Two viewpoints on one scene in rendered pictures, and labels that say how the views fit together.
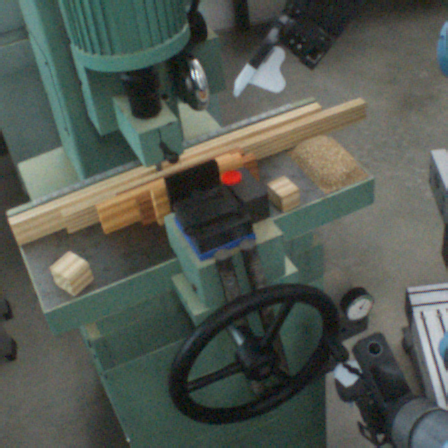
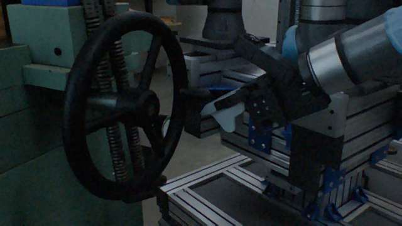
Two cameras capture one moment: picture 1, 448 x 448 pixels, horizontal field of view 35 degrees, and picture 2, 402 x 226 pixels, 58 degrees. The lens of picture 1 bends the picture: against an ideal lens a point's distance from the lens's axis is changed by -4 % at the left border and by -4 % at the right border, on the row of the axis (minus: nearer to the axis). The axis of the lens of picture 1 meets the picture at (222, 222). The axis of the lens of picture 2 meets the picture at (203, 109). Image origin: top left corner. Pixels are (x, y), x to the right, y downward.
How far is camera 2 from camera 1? 79 cm
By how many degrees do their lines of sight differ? 43
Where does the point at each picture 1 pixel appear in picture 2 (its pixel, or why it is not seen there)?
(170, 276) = (20, 65)
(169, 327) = (19, 138)
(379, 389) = (276, 59)
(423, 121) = not seen: hidden behind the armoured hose
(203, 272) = (72, 14)
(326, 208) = (134, 38)
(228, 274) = (97, 19)
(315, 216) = not seen: hidden behind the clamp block
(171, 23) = not seen: outside the picture
